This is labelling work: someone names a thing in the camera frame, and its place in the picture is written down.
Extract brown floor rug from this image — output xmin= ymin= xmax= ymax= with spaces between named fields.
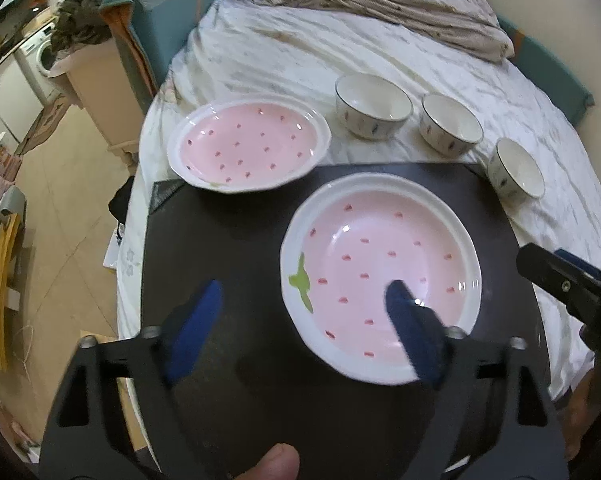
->
xmin=16 ymin=91 xmax=67 ymax=157

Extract cream wooden cabinet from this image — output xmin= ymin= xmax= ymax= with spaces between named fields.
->
xmin=49 ymin=40 xmax=155 ymax=162

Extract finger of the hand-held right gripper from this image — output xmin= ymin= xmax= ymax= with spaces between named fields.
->
xmin=516 ymin=243 xmax=601 ymax=322
xmin=555 ymin=248 xmax=601 ymax=293

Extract black bag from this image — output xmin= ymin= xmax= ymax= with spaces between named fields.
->
xmin=108 ymin=180 xmax=134 ymax=224

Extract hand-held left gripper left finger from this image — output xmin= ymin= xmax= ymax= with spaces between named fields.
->
xmin=39 ymin=280 xmax=231 ymax=480

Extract teal bed side cushion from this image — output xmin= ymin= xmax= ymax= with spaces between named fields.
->
xmin=495 ymin=15 xmax=595 ymax=127

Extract white ceramic bowl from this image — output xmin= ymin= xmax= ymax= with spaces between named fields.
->
xmin=419 ymin=93 xmax=484 ymax=157
xmin=335 ymin=74 xmax=414 ymax=141
xmin=487 ymin=137 xmax=546 ymax=201

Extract camouflage cloth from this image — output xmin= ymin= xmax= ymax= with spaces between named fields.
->
xmin=50 ymin=0 xmax=131 ymax=61

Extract white washing machine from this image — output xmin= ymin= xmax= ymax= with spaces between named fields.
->
xmin=18 ymin=27 xmax=67 ymax=107

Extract white kitchen cabinets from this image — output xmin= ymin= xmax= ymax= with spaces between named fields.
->
xmin=0 ymin=55 xmax=44 ymax=147

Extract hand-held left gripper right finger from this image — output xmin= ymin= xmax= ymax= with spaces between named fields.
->
xmin=385 ymin=280 xmax=569 ymax=480

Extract pink strawberry plate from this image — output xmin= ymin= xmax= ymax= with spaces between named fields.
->
xmin=279 ymin=172 xmax=483 ymax=386
xmin=168 ymin=94 xmax=331 ymax=194

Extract cardboard sheet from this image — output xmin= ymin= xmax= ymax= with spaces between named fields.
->
xmin=79 ymin=329 xmax=151 ymax=457

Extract yellow wooden frame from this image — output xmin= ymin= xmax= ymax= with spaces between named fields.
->
xmin=0 ymin=212 xmax=27 ymax=372

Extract black board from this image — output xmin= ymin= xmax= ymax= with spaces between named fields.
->
xmin=140 ymin=161 xmax=551 ymax=480

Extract person's right hand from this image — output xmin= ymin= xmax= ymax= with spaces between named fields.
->
xmin=555 ymin=374 xmax=601 ymax=467

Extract person's left hand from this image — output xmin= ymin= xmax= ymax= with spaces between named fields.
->
xmin=229 ymin=442 xmax=301 ymax=480

